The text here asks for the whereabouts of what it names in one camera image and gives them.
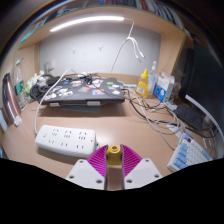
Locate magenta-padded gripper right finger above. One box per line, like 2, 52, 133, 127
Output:
121, 144, 163, 191

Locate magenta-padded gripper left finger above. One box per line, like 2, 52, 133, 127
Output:
65, 145, 109, 191

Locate yellow charger block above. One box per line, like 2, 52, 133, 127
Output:
106, 143, 124, 166

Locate white power strip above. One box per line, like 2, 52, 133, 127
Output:
34, 124, 98, 159

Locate white and blue keyboard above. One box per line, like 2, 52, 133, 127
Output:
166, 134, 213, 173

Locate grey laptop stand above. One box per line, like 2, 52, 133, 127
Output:
49, 100, 104, 113

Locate black sticker-covered laptop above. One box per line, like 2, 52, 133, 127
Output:
42, 77, 126, 105

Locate small white cube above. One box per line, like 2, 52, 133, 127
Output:
13, 115, 24, 127

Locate yellow squeeze bottle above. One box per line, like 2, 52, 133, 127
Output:
135, 68, 150, 99

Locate blue and white box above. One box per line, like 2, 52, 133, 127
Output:
153, 71, 176, 104

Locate clear spray bottle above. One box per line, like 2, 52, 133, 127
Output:
147, 60, 159, 95

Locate black headphones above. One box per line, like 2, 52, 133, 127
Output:
29, 81, 52, 102

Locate white cylindrical object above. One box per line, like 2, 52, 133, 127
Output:
0, 109, 9, 133

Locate pink thermos flask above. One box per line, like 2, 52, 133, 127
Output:
1, 72, 23, 126

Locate green and white plush toy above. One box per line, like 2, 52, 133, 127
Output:
25, 70, 46, 94

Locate black monitor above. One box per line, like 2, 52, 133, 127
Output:
184, 42, 224, 134

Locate white LED light bar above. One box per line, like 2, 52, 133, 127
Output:
49, 15, 126, 33

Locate wooden shelf with books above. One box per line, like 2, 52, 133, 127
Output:
18, 0, 196, 51

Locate grey cable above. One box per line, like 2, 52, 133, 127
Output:
132, 94, 183, 152

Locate black cable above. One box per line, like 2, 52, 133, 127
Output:
125, 87, 189, 129

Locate white power strip cable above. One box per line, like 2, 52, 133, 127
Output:
33, 68, 84, 136

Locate white wall outlet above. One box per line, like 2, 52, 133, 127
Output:
44, 59, 56, 73

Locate hanging white charging cables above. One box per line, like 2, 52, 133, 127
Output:
110, 17, 146, 74

